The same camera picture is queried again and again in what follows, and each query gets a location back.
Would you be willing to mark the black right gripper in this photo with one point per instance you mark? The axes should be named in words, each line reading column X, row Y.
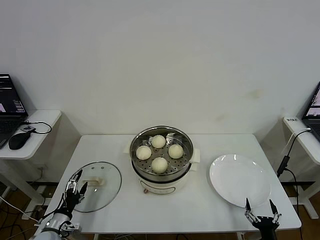
column 265, row 227

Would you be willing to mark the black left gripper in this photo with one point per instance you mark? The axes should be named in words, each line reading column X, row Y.
column 73, row 201

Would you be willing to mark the white steamed baozi bun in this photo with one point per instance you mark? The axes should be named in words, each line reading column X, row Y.
column 159, row 165
column 143, row 152
column 175, row 151
column 158, row 141

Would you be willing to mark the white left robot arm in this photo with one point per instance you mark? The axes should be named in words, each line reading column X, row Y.
column 50, row 227

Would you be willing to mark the stainless steel steamer basket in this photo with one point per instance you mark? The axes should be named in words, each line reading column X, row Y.
column 186, row 152

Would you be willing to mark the white round plate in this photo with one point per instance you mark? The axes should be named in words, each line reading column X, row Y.
column 240, row 180

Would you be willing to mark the white side table with mouse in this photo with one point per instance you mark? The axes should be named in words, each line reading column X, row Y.
column 42, row 140

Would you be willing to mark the black computer mouse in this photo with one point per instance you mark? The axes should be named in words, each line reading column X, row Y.
column 18, row 141

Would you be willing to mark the white side table with label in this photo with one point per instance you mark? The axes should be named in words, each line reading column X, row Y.
column 310, row 147

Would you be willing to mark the cream electric cooker base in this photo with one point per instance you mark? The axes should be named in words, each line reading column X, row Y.
column 162, row 187

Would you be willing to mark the white printed label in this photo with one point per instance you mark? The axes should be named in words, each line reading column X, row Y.
column 293, row 119

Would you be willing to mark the black laptop with dark screen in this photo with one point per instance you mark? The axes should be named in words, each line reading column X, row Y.
column 10, row 100

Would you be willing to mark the black laptop with pink images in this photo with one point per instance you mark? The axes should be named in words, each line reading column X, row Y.
column 313, row 110

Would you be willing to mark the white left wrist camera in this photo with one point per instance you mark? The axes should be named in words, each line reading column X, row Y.
column 71, row 227

